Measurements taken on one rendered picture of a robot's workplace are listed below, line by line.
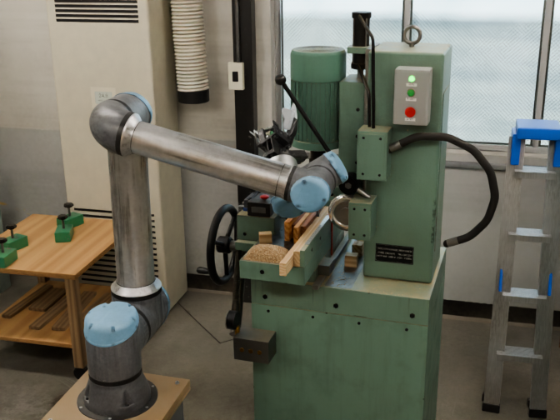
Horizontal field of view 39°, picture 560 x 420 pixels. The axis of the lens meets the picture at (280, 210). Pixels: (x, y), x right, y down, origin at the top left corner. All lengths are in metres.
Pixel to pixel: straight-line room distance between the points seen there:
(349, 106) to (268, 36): 1.47
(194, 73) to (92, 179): 0.75
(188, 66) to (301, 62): 1.42
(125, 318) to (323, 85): 0.91
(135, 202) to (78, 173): 1.84
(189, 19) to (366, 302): 1.82
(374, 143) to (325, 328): 0.63
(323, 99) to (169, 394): 1.00
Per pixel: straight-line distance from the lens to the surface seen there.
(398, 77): 2.28
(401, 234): 2.47
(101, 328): 2.20
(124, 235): 2.27
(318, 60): 2.42
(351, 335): 2.53
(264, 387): 2.72
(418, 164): 2.39
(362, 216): 2.38
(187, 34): 3.78
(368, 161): 2.33
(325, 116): 2.46
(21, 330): 3.75
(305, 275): 2.38
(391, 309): 2.46
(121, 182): 2.21
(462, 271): 4.00
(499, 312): 3.25
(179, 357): 3.73
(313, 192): 1.90
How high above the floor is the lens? 1.85
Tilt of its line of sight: 19 degrees down
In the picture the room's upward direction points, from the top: 1 degrees counter-clockwise
